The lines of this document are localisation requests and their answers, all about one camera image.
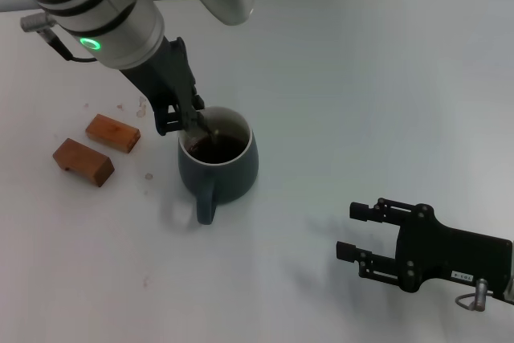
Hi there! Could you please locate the orange ridged wooden block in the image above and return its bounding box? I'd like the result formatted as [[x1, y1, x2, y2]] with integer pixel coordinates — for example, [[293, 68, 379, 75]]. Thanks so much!
[[84, 113, 142, 154]]

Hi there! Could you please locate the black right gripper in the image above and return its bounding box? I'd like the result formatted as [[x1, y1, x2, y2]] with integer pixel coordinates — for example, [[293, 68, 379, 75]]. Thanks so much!
[[336, 197, 514, 300]]

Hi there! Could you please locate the pink handled metal spoon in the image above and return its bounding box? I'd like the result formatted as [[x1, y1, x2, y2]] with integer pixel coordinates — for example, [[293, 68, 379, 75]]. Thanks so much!
[[187, 116, 220, 146]]

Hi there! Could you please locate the dark grey ceramic mug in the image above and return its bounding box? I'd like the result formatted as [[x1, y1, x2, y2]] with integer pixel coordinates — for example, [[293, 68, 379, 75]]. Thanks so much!
[[177, 105, 260, 226]]

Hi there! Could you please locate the right gripper cable with plug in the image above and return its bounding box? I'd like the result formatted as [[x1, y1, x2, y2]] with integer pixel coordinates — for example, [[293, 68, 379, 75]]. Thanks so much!
[[455, 278, 490, 312]]

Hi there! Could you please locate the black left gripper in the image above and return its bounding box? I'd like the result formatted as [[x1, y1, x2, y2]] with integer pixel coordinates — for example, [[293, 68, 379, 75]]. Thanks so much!
[[120, 35, 209, 137]]

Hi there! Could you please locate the dark brown wooden block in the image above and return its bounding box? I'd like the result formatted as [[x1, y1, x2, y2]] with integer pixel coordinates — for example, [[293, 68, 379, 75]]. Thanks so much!
[[52, 137, 116, 188]]

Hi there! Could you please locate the dark coffee liquid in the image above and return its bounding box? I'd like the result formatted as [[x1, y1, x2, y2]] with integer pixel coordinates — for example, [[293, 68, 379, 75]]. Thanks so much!
[[186, 136, 248, 164]]

